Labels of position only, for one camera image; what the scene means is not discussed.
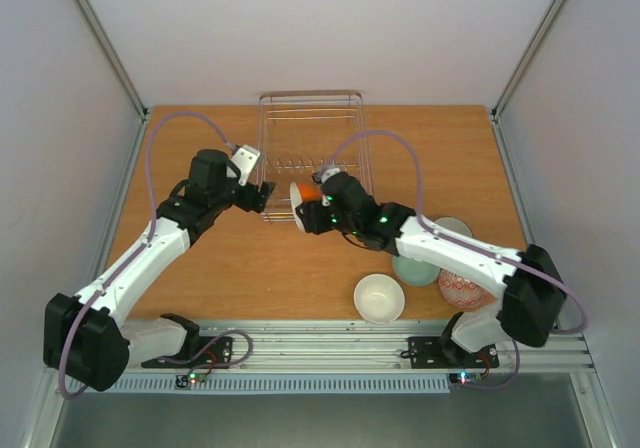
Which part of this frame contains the orange bowl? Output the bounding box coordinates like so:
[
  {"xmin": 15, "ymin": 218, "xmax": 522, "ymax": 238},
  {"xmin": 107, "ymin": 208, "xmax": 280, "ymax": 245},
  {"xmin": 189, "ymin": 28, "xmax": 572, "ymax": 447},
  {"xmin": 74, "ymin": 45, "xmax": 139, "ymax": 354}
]
[{"xmin": 289, "ymin": 182, "xmax": 323, "ymax": 208}]

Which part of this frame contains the chrome wire dish rack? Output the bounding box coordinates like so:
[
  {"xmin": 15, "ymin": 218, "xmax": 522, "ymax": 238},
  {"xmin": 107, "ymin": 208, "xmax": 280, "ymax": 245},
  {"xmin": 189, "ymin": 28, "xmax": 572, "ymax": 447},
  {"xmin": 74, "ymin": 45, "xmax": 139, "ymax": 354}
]
[{"xmin": 256, "ymin": 89, "xmax": 374, "ymax": 223}]

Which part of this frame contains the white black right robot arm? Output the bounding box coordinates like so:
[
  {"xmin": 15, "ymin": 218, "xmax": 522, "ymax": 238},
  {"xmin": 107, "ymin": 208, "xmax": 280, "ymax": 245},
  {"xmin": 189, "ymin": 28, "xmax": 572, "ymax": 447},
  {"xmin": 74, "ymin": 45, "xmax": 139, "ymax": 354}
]
[{"xmin": 289, "ymin": 169, "xmax": 567, "ymax": 365}]

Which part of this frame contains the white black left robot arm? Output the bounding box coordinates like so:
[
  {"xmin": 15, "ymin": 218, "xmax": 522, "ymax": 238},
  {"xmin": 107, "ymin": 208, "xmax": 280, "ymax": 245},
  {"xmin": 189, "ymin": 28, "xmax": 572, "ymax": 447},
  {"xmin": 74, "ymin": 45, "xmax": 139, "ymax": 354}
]
[{"xmin": 43, "ymin": 145, "xmax": 274, "ymax": 399}]

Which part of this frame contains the pale green bowl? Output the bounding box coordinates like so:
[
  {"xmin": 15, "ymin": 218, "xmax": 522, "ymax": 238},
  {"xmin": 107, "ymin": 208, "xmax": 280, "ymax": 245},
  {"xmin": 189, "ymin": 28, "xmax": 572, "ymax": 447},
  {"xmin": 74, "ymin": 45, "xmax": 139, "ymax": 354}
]
[{"xmin": 392, "ymin": 256, "xmax": 440, "ymax": 287}]

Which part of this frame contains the white bowl dark exterior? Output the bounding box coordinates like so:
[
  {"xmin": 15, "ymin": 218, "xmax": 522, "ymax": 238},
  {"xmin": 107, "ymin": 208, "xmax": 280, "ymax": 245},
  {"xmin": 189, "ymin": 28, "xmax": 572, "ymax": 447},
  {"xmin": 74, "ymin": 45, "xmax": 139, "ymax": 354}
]
[{"xmin": 434, "ymin": 216, "xmax": 473, "ymax": 238}]

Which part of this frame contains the red patterned bowl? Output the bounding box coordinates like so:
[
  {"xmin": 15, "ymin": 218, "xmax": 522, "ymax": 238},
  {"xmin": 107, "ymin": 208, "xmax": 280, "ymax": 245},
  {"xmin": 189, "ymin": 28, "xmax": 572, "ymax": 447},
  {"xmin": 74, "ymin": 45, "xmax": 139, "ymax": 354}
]
[{"xmin": 438, "ymin": 270, "xmax": 491, "ymax": 309}]

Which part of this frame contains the left small circuit board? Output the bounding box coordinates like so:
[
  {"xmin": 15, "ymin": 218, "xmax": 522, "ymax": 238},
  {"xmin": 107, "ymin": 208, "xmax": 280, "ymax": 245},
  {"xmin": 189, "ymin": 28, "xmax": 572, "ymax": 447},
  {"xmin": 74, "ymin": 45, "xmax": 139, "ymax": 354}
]
[{"xmin": 174, "ymin": 373, "xmax": 207, "ymax": 389}]

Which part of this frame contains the small circuit board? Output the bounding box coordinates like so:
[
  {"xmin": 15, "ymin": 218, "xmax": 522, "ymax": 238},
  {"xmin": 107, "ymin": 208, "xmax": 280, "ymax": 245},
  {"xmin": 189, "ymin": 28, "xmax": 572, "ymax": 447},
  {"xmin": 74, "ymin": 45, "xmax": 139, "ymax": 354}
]
[
  {"xmin": 449, "ymin": 371, "xmax": 483, "ymax": 385},
  {"xmin": 174, "ymin": 373, "xmax": 207, "ymax": 389}
]

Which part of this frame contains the right small circuit board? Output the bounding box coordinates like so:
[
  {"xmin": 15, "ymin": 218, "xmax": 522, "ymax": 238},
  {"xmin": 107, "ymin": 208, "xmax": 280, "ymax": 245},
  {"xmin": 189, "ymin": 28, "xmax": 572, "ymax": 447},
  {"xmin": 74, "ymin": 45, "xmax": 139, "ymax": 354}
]
[{"xmin": 449, "ymin": 371, "xmax": 483, "ymax": 385}]

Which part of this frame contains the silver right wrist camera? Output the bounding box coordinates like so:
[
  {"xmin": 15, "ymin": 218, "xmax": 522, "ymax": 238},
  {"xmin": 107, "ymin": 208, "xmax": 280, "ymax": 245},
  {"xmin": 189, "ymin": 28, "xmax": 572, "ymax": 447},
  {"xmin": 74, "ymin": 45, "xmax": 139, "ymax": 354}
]
[{"xmin": 312, "ymin": 164, "xmax": 341, "ymax": 185}]

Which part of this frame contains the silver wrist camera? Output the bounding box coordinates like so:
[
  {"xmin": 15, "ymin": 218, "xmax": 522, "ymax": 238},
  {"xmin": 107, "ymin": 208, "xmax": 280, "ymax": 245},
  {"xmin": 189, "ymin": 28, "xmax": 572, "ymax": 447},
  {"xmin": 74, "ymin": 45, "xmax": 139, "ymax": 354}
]
[
  {"xmin": 227, "ymin": 145, "xmax": 262, "ymax": 186},
  {"xmin": 312, "ymin": 164, "xmax": 341, "ymax": 185}
]

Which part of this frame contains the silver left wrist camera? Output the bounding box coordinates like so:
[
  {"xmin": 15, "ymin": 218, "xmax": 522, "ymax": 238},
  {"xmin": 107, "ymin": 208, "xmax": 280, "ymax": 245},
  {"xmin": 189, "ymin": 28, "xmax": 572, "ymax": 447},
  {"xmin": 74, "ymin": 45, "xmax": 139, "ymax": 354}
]
[{"xmin": 227, "ymin": 145, "xmax": 262, "ymax": 186}]

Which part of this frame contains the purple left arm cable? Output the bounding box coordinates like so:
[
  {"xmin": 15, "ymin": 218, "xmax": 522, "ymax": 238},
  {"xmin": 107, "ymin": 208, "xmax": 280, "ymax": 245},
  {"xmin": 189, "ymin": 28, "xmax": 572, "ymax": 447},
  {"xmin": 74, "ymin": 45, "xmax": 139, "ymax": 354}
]
[{"xmin": 58, "ymin": 110, "xmax": 254, "ymax": 400}]

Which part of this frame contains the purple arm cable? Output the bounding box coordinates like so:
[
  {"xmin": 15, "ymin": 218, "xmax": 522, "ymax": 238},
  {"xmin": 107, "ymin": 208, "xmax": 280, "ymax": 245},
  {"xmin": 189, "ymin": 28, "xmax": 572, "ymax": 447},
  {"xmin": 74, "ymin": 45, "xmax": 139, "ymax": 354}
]
[
  {"xmin": 58, "ymin": 110, "xmax": 254, "ymax": 400},
  {"xmin": 331, "ymin": 129, "xmax": 590, "ymax": 392}
]

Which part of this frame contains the aluminium extrusion rail base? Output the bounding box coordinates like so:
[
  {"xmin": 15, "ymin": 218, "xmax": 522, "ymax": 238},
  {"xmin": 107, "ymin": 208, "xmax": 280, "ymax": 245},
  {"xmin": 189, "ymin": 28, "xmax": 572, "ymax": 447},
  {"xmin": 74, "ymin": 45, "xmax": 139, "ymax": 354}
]
[{"xmin": 198, "ymin": 320, "xmax": 594, "ymax": 373}]

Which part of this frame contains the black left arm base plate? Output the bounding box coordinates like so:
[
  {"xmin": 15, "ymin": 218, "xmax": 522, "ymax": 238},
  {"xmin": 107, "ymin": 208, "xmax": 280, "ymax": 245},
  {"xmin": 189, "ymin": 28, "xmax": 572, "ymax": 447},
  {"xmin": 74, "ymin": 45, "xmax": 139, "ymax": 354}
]
[{"xmin": 141, "ymin": 336, "xmax": 234, "ymax": 369}]

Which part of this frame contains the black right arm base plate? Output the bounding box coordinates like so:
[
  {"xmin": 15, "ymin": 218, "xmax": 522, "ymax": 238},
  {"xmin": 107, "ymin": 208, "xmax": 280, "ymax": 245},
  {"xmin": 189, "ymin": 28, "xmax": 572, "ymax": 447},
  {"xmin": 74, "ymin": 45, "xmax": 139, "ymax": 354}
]
[{"xmin": 401, "ymin": 336, "xmax": 500, "ymax": 370}]

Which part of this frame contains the grey slotted cable duct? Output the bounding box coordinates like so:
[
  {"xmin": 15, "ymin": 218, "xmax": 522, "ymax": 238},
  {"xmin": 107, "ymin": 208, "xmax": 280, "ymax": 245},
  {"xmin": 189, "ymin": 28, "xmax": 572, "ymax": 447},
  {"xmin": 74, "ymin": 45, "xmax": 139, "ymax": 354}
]
[{"xmin": 107, "ymin": 373, "xmax": 451, "ymax": 396}]

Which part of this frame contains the left aluminium frame post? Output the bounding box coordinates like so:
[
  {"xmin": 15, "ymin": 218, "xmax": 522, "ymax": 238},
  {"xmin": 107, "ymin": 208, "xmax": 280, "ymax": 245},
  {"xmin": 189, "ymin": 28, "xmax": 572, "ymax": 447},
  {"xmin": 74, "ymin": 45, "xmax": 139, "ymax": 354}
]
[{"xmin": 73, "ymin": 0, "xmax": 148, "ymax": 119}]

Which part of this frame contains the aluminium frame post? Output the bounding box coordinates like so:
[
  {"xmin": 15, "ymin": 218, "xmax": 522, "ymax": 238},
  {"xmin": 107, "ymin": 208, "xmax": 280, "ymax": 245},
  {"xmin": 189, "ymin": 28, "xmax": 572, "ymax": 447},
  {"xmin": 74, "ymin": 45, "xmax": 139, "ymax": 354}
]
[
  {"xmin": 489, "ymin": 0, "xmax": 569, "ymax": 120},
  {"xmin": 73, "ymin": 0, "xmax": 148, "ymax": 119}
]

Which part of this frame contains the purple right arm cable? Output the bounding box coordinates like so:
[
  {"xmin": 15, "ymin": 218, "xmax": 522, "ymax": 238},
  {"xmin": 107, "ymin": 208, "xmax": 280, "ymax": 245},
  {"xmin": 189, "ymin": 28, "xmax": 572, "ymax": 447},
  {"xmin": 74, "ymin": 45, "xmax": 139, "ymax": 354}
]
[{"xmin": 331, "ymin": 129, "xmax": 590, "ymax": 392}]

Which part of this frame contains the right aluminium frame post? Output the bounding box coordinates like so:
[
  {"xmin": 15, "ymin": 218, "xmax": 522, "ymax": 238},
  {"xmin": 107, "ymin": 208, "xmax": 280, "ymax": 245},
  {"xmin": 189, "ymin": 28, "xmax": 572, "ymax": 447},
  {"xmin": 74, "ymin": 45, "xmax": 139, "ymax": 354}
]
[{"xmin": 489, "ymin": 0, "xmax": 569, "ymax": 120}]

